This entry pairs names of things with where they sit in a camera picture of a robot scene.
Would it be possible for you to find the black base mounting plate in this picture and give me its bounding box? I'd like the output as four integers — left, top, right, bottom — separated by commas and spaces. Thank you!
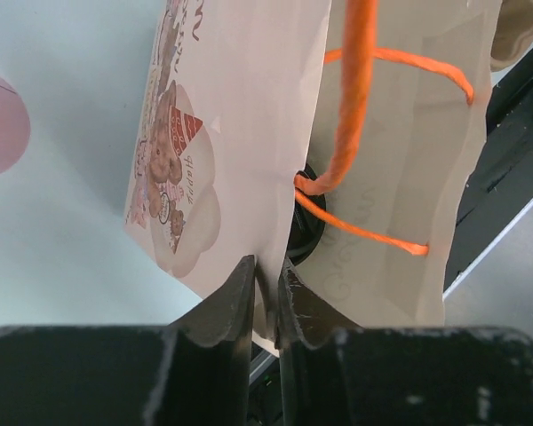
444, 47, 533, 287

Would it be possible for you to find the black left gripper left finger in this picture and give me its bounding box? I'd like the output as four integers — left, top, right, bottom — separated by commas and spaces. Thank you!
0, 256, 255, 425

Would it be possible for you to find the black cup lid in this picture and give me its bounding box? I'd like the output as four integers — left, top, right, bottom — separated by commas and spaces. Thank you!
286, 163, 329, 267

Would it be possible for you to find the brown pulp cup carrier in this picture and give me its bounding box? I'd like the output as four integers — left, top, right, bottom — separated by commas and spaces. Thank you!
490, 0, 533, 72

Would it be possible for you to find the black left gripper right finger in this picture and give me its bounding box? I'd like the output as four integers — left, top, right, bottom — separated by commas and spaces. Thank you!
277, 262, 533, 425

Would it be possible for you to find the pink straw holder cup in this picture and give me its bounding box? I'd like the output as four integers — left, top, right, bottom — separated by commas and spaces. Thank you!
0, 77, 31, 174

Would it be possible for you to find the printed paper takeout bag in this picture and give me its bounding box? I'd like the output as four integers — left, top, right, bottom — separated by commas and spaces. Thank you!
125, 1, 502, 348

